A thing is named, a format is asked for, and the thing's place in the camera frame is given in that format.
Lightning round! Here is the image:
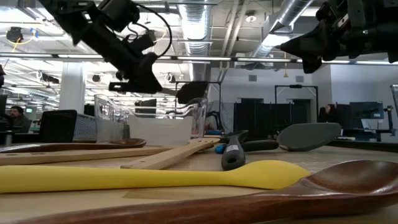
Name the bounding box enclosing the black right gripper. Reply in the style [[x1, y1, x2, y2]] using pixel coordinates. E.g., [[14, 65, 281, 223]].
[[277, 0, 398, 75]]

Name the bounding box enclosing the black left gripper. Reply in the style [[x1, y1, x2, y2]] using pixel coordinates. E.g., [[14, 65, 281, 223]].
[[74, 19, 164, 93]]

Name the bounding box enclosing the clear plastic container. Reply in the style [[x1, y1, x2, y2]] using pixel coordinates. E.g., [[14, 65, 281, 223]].
[[93, 93, 208, 144], [390, 83, 398, 139]]

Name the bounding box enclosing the dark wooden spoon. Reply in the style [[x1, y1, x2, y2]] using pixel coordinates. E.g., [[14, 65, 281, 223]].
[[14, 159, 398, 224], [0, 138, 147, 153]]

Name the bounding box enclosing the wide grey turner spatula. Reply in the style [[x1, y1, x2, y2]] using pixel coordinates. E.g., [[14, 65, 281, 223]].
[[241, 122, 342, 153]]

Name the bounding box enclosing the light wooden slotted spatula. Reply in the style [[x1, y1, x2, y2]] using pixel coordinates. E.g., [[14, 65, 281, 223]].
[[120, 137, 222, 170]]

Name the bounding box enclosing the black mesh organizer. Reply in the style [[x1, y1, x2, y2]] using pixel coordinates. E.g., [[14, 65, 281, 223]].
[[39, 109, 98, 144]]

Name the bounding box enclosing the black slotted spoon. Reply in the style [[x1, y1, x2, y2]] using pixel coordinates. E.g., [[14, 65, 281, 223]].
[[219, 129, 251, 171]]

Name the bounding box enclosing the horizontal light bar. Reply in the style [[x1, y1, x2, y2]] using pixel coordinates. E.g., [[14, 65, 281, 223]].
[[0, 52, 398, 65]]

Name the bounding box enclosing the white pillar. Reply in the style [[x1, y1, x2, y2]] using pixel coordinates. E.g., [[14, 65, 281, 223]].
[[58, 61, 87, 115]]

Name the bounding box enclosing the black partition screen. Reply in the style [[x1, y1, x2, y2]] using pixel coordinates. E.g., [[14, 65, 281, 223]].
[[233, 98, 312, 139]]

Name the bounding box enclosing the light wooden fork-edged spatula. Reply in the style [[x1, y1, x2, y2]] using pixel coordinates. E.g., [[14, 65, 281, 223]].
[[0, 144, 187, 166]]

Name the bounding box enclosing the yellow silicone spoon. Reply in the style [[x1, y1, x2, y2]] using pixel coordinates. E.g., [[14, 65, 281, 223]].
[[0, 159, 312, 194]]

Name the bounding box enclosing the person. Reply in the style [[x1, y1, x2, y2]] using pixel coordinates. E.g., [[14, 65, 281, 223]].
[[3, 105, 32, 135]]

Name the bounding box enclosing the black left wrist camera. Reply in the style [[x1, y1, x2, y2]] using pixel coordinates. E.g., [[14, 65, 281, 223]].
[[129, 29, 157, 53]]

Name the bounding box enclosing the yellow hanging cable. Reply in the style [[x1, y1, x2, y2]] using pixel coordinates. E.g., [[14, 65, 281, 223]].
[[282, 45, 289, 78]]

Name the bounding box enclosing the distant black gantry frame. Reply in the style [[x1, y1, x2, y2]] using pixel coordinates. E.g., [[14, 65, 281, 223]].
[[274, 83, 319, 124]]

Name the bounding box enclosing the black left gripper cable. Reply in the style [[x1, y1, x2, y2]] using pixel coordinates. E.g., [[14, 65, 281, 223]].
[[127, 2, 173, 58]]

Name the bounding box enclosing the ribbed silver ceiling duct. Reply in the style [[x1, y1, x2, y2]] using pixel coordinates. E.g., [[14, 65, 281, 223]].
[[178, 0, 216, 82]]

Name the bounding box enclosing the black aluminium table frame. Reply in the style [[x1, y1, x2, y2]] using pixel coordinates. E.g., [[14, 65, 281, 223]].
[[326, 138, 398, 154]]

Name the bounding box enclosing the black ceiling camera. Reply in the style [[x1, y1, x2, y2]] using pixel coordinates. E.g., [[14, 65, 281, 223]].
[[6, 26, 24, 43]]

